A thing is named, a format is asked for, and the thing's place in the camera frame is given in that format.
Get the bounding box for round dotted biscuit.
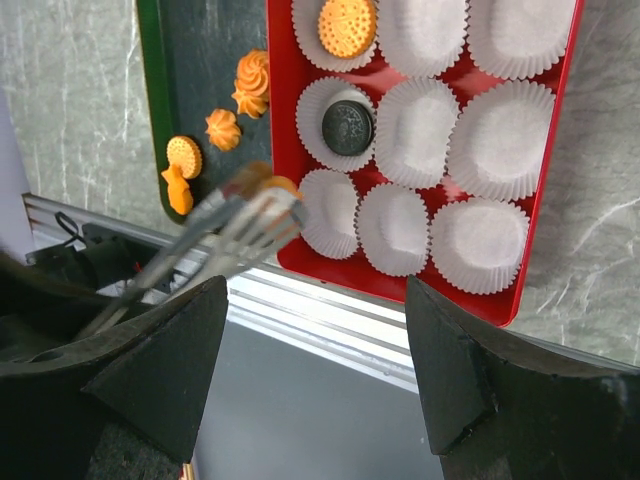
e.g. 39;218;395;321
166;135;202;180

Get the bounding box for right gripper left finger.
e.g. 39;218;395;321
1;277;228;479

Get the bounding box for red cookie box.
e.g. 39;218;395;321
267;1;583;327

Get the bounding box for metal tongs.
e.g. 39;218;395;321
76;165;309;340

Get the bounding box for aluminium front rail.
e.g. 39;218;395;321
22;192;640;396

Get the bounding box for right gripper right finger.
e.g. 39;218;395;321
405;278;639;479

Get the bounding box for black gold-rimmed tray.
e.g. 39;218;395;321
136;0;271;202

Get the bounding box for orange flower cookie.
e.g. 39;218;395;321
231;89;269;119

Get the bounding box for orange fish cookie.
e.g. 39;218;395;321
161;165;194;215

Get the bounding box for round dotted orange cookie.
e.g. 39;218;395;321
317;0;377;59

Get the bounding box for black sandwich cookie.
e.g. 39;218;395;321
321;100;374;156

